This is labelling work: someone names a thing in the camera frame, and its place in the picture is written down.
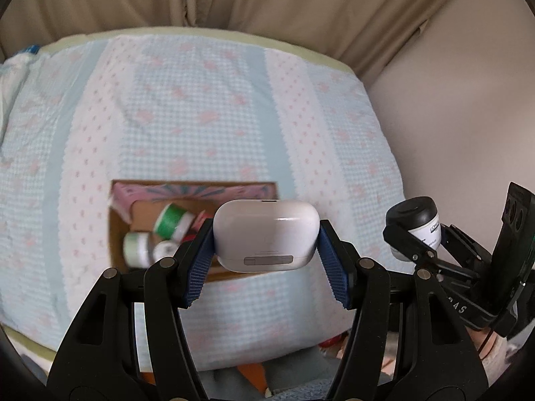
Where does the pale green jar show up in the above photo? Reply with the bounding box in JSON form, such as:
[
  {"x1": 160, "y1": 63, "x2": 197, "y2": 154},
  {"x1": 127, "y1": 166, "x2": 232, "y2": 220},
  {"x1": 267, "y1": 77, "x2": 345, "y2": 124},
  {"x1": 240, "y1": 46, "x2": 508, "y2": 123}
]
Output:
[{"x1": 123, "y1": 232, "x2": 162, "y2": 268}]

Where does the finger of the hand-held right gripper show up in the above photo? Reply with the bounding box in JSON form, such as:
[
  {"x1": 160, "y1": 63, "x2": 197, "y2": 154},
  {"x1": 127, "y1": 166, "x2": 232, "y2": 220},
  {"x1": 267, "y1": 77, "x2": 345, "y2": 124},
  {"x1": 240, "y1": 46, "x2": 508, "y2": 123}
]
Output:
[
  {"x1": 439, "y1": 223, "x2": 496, "y2": 276},
  {"x1": 383, "y1": 225, "x2": 481, "y2": 280}
]

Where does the white earbuds case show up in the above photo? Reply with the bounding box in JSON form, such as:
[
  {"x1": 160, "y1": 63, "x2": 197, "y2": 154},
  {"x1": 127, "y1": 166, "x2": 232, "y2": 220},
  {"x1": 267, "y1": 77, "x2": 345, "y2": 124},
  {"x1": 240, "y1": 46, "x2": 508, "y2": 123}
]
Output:
[{"x1": 213, "y1": 199, "x2": 320, "y2": 273}]

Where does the small white printed bottle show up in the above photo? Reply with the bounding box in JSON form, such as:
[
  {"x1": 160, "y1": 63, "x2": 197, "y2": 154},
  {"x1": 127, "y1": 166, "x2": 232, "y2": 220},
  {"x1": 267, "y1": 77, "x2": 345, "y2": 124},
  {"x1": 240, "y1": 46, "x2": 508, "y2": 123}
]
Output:
[{"x1": 152, "y1": 240, "x2": 178, "y2": 262}]

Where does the white bottle with black cap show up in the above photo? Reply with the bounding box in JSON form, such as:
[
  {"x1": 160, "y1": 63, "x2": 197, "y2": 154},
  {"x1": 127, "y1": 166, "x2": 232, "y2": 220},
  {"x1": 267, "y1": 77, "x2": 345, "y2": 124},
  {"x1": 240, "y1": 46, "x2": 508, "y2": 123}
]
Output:
[{"x1": 385, "y1": 197, "x2": 441, "y2": 262}]

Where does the pale green mattress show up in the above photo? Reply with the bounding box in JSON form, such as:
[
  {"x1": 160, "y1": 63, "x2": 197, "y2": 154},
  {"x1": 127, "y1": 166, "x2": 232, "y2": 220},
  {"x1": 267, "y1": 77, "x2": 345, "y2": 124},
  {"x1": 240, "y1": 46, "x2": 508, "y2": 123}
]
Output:
[{"x1": 39, "y1": 27, "x2": 364, "y2": 88}]

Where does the grey cloth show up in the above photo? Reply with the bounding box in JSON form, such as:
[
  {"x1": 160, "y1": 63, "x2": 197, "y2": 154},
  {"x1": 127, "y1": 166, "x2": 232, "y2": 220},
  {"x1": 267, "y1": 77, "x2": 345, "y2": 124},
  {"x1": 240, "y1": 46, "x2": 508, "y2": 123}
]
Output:
[{"x1": 205, "y1": 343, "x2": 349, "y2": 401}]

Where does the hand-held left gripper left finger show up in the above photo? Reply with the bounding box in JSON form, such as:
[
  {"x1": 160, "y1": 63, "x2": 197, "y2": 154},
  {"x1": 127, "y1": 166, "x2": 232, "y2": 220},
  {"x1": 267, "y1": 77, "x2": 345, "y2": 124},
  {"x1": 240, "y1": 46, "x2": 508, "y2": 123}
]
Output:
[{"x1": 46, "y1": 219, "x2": 215, "y2": 401}]

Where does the green jar with white lid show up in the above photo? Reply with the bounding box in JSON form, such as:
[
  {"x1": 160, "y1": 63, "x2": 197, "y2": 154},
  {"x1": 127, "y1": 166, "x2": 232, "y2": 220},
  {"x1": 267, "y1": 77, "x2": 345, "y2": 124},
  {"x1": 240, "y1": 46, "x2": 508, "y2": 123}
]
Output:
[{"x1": 154, "y1": 203, "x2": 195, "y2": 243}]

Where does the red rectangular carton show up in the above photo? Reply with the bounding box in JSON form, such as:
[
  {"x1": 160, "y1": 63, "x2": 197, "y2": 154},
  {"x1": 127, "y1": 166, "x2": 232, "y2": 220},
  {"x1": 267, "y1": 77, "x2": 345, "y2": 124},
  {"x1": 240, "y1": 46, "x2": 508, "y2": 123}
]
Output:
[{"x1": 182, "y1": 212, "x2": 214, "y2": 245}]

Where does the cardboard box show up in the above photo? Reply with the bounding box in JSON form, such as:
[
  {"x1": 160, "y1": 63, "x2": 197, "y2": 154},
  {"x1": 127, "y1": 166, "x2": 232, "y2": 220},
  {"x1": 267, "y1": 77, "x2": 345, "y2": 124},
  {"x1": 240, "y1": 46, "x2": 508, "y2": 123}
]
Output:
[{"x1": 108, "y1": 179, "x2": 279, "y2": 282}]

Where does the person's right forearm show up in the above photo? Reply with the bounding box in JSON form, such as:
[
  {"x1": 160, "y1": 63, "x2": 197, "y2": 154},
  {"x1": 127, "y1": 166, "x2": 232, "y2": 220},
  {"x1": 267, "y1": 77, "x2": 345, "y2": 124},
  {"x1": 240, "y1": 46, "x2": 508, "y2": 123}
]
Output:
[{"x1": 468, "y1": 326, "x2": 519, "y2": 381}]

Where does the orange object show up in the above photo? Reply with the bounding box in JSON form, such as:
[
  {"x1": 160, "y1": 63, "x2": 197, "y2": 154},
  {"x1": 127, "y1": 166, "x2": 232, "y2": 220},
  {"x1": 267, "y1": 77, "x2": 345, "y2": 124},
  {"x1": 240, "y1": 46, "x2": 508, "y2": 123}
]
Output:
[{"x1": 240, "y1": 363, "x2": 269, "y2": 397}]

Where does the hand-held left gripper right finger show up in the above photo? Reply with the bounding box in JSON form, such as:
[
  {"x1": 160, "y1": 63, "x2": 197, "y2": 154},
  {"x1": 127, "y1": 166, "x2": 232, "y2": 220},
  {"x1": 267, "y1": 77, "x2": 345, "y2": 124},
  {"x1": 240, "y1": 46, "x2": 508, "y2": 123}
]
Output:
[{"x1": 320, "y1": 219, "x2": 490, "y2": 401}]

